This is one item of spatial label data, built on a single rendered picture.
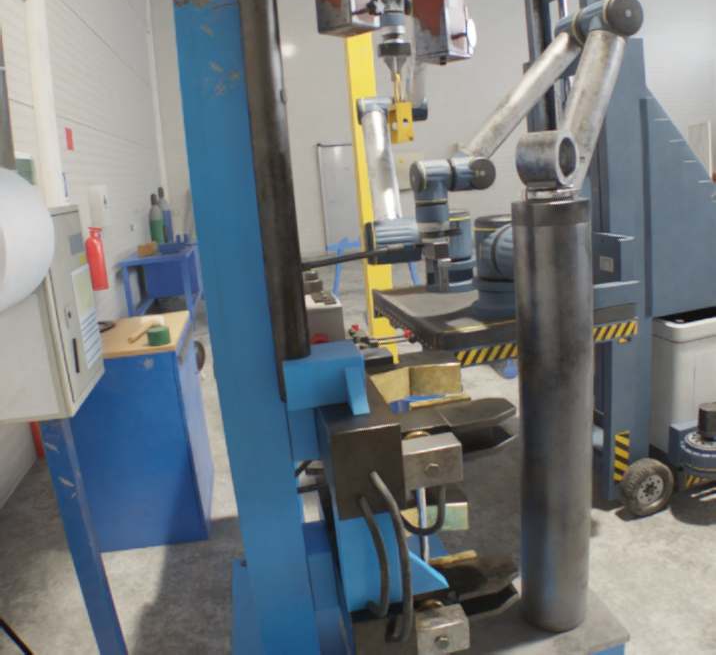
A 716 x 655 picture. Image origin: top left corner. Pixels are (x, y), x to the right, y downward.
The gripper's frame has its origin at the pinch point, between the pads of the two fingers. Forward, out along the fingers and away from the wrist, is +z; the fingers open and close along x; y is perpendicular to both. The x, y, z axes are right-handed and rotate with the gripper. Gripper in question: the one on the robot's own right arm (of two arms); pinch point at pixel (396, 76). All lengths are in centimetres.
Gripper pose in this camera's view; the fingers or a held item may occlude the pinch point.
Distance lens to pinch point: 262.5
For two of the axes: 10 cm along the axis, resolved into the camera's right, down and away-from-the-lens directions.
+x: 9.8, -1.2, 1.9
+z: 0.8, 9.8, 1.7
